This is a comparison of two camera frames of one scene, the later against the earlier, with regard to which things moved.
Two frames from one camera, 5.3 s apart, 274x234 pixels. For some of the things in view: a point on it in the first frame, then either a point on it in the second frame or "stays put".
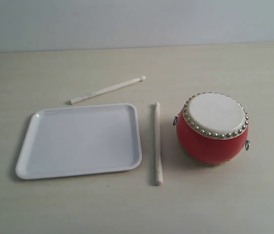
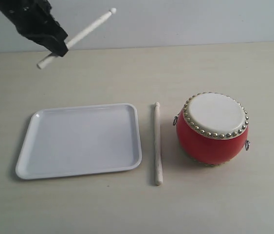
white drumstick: (106, 89) → (70, 43)
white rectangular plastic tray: (73, 141) stays put
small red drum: (212, 128) stays put
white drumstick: (159, 179) stays put
